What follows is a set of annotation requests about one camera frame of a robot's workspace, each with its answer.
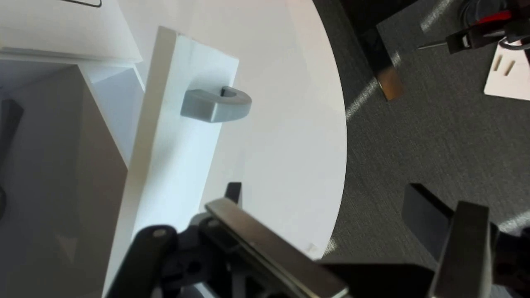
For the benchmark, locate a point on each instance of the black device with red part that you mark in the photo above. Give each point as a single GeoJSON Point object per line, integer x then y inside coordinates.
{"type": "Point", "coordinates": [491, 27]}

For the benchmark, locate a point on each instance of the brown furniture foot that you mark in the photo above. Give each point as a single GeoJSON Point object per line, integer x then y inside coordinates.
{"type": "Point", "coordinates": [391, 83]}

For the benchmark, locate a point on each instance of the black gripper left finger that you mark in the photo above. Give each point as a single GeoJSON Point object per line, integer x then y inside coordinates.
{"type": "Point", "coordinates": [259, 237]}

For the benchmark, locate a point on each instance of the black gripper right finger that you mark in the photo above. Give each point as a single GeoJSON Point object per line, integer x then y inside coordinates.
{"type": "Point", "coordinates": [464, 242]}

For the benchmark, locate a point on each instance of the white toy kitchen body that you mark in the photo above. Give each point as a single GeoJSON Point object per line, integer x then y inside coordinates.
{"type": "Point", "coordinates": [67, 166]}

